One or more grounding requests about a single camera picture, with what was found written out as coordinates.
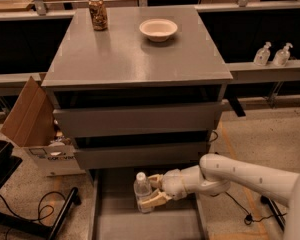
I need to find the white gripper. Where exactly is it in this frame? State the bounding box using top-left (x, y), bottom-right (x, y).
top-left (137, 169), bottom-right (187, 210)

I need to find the clear plastic water bottle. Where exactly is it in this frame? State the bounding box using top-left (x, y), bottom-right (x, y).
top-left (134, 172), bottom-right (153, 213)

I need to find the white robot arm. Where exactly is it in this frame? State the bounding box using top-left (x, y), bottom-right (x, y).
top-left (138, 153), bottom-right (300, 240)

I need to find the grey middle drawer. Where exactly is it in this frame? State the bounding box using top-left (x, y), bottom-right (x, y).
top-left (74, 142), bottom-right (210, 170)

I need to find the grey open bottom drawer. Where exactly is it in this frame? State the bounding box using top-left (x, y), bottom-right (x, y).
top-left (88, 165), bottom-right (208, 240)

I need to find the grey top drawer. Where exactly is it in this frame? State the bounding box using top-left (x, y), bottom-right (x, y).
top-left (53, 102), bottom-right (224, 137)

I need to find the grey drawer cabinet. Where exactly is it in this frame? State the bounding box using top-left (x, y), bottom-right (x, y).
top-left (41, 5), bottom-right (234, 240)

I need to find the left clear pump bottle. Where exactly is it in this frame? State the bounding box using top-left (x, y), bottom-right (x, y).
top-left (254, 42), bottom-right (271, 66)

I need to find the clear pump bottle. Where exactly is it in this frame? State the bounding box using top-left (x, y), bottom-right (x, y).
top-left (273, 43), bottom-right (293, 66)
top-left (254, 42), bottom-right (271, 66)

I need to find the right clear pump bottle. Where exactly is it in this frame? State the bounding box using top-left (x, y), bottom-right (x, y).
top-left (273, 43), bottom-right (293, 66)

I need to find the black stand leg right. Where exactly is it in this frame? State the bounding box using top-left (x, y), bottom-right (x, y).
top-left (260, 196), bottom-right (286, 231)

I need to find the black stand leg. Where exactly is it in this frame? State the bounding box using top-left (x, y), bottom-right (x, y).
top-left (0, 187), bottom-right (81, 240)
top-left (260, 196), bottom-right (286, 231)

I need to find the open cardboard box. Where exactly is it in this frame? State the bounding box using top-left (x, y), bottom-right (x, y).
top-left (1, 77), bottom-right (85, 176)

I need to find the black bin left edge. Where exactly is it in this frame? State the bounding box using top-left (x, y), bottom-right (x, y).
top-left (0, 140), bottom-right (22, 189)

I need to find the white paper bowl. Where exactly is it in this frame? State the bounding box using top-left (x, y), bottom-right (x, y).
top-left (139, 19), bottom-right (178, 42)

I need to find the black stand leg left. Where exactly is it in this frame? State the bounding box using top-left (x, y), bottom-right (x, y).
top-left (0, 187), bottom-right (81, 240)

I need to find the gold patterned drink can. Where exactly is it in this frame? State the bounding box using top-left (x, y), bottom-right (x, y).
top-left (89, 0), bottom-right (108, 31)

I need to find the black cable right floor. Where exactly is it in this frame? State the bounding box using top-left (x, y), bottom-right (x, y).
top-left (224, 191), bottom-right (288, 227)

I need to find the black cable floor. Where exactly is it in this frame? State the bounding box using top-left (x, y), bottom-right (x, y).
top-left (224, 191), bottom-right (288, 227)
top-left (0, 190), bottom-right (68, 223)

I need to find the black cable left floor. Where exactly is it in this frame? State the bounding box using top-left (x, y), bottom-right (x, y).
top-left (0, 190), bottom-right (68, 223)

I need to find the metal railing frame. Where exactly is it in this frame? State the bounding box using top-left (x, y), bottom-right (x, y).
top-left (0, 0), bottom-right (300, 22)

